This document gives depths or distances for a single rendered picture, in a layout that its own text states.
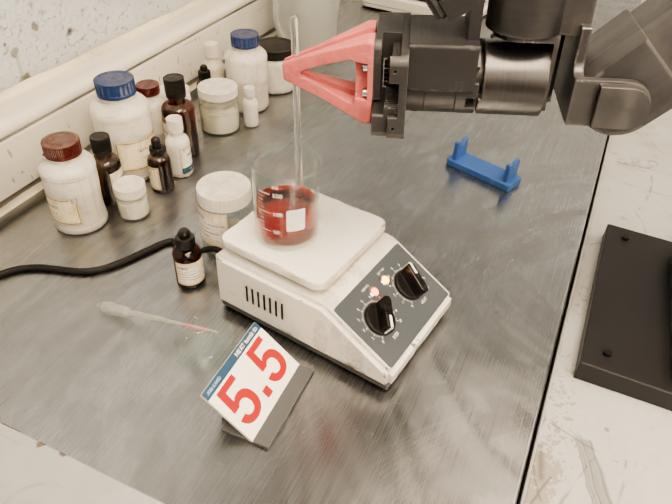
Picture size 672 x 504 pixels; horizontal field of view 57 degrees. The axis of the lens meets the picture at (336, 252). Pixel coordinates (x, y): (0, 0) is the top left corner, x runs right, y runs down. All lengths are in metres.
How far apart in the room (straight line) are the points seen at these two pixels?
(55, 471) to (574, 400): 0.44
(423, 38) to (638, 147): 0.61
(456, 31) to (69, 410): 0.44
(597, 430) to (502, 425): 0.08
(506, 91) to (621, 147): 0.55
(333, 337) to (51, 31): 0.55
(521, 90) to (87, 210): 0.49
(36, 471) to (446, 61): 0.44
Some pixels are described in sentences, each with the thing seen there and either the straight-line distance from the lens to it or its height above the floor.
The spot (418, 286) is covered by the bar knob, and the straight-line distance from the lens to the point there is 0.59.
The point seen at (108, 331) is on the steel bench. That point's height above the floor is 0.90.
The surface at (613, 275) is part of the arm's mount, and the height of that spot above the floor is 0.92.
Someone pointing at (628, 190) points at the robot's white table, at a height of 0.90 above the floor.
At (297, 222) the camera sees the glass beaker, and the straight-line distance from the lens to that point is 0.55.
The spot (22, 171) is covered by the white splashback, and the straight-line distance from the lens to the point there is 0.85.
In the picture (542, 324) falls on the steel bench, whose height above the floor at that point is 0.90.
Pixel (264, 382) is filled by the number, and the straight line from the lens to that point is 0.56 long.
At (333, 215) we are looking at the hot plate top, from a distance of 0.62.
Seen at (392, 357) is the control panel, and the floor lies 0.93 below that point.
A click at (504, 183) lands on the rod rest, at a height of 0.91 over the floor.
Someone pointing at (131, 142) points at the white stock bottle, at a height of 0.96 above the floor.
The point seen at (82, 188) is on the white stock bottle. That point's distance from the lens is 0.74.
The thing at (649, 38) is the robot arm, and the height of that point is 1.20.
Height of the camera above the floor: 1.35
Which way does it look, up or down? 39 degrees down
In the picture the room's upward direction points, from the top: 3 degrees clockwise
